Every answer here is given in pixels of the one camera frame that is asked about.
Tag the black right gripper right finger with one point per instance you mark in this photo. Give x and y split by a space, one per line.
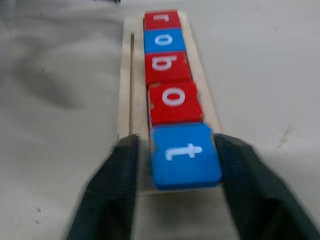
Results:
257 195

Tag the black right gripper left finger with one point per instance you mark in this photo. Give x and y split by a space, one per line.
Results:
105 195

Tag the blue letter t tile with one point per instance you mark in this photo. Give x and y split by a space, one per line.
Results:
185 155

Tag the red letter o tile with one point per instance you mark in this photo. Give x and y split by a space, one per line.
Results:
173 101

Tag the red letter b tile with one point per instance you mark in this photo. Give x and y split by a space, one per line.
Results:
166 66

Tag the wooden letter tray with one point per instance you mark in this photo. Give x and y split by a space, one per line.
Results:
136 87

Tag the blue letter o tile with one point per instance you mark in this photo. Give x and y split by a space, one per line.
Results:
163 40

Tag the red letter r tile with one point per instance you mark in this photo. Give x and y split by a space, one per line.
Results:
161 18

